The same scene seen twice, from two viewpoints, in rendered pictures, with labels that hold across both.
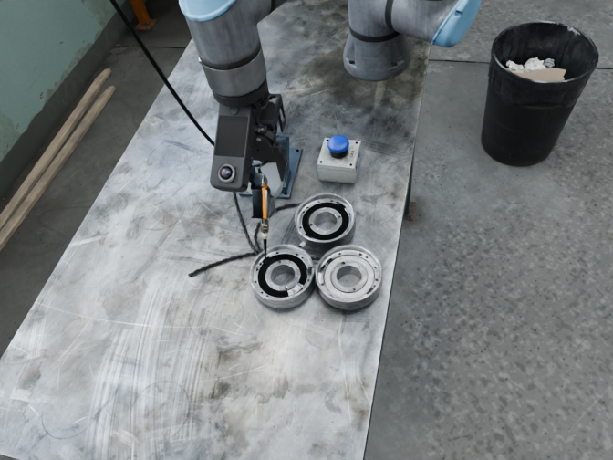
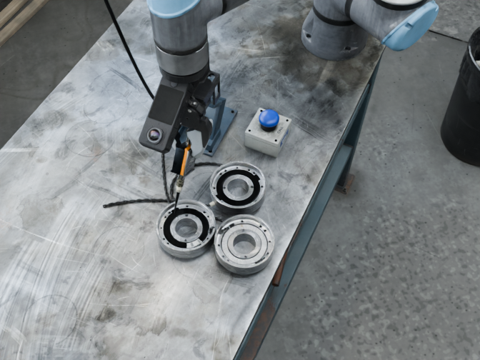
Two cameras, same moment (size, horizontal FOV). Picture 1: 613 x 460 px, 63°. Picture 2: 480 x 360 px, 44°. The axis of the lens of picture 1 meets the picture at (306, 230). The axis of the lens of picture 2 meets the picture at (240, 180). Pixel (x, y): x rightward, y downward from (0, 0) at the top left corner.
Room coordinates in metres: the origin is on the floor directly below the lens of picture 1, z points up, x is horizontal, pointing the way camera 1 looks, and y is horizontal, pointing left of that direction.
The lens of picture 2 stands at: (-0.09, -0.06, 1.75)
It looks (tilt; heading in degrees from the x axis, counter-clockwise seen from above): 56 degrees down; 2
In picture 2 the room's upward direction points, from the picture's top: 1 degrees clockwise
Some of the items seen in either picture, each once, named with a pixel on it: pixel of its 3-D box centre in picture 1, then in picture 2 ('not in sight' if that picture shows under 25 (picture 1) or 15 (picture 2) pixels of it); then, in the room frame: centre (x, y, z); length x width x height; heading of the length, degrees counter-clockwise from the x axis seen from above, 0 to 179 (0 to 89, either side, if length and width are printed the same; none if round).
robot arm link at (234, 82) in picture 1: (232, 67); (180, 48); (0.54, 0.05, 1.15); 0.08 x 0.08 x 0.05
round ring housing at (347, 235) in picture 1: (326, 224); (238, 189); (0.52, -0.04, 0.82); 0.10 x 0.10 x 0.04
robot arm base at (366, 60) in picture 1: (376, 40); (336, 21); (0.96, -0.23, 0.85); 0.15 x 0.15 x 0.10
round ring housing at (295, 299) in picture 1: (283, 277); (186, 230); (0.43, 0.05, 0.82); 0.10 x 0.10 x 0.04
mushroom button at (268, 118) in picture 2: (338, 150); (268, 123); (0.66, -0.09, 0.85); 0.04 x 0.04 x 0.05
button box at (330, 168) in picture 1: (340, 158); (269, 130); (0.66, -0.09, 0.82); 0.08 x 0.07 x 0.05; 157
